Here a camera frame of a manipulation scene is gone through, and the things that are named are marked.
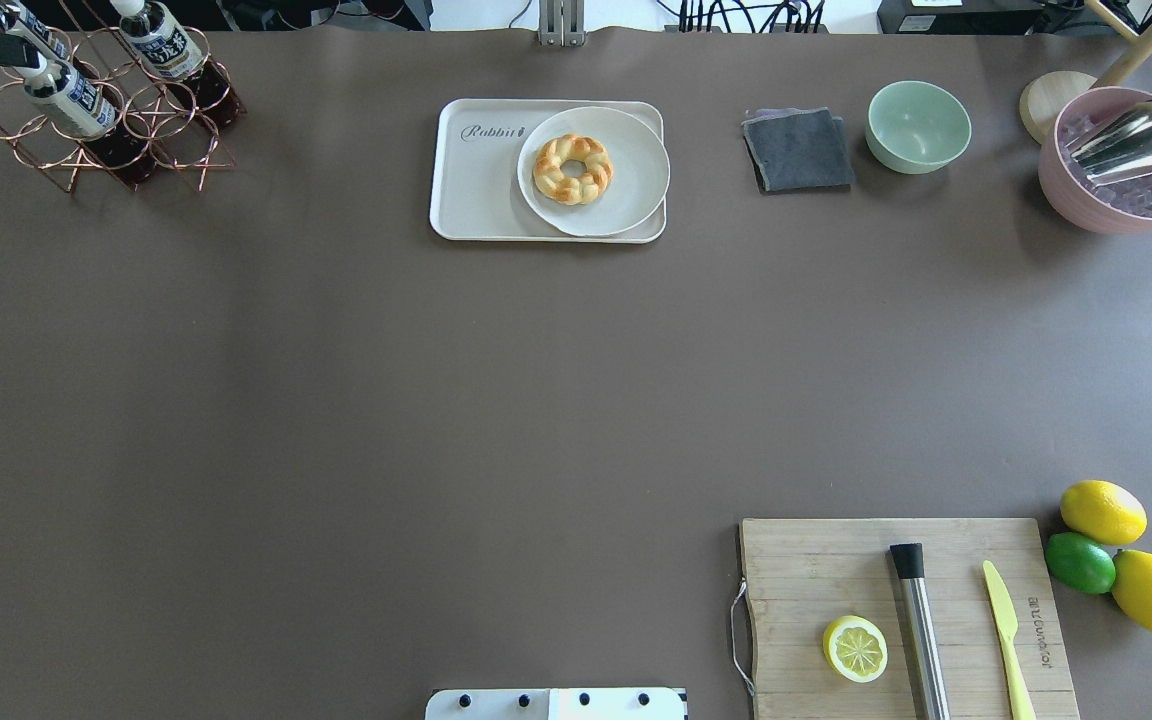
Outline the white serving tray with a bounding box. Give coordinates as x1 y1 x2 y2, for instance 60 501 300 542
429 97 666 243

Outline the grey folded cloth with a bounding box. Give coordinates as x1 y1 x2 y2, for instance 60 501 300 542
741 108 855 194

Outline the yellow plastic knife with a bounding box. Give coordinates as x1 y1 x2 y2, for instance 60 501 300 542
980 560 1037 720

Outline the braided ring donut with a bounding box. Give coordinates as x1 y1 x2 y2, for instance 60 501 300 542
531 135 614 206

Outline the green lime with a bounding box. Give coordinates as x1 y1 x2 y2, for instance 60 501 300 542
1044 532 1117 594

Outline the pink bowl with ice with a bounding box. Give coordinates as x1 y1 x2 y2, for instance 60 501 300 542
1039 88 1152 234

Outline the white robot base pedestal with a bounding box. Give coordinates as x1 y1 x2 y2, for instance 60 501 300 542
424 685 689 719

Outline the metal ice scoop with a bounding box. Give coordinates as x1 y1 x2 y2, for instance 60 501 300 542
1070 99 1152 185

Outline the bamboo cutting board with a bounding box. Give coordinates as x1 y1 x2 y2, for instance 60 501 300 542
740 518 1079 719

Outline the green bowl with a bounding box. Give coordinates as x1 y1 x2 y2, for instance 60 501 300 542
865 79 973 176

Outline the steel muddler black tip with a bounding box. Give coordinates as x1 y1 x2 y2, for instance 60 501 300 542
890 543 952 719

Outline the white round plate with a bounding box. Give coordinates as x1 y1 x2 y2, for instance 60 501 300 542
516 106 669 240

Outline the yellow lemon far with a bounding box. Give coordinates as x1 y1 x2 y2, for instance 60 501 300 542
1059 479 1149 546

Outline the tea bottle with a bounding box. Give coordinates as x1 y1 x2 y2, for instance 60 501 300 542
0 1 99 79
111 1 241 129
15 58 156 184

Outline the half lemon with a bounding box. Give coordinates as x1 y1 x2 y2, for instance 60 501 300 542
820 615 890 683

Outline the copper wire bottle rack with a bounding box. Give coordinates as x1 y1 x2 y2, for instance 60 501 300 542
0 1 234 192

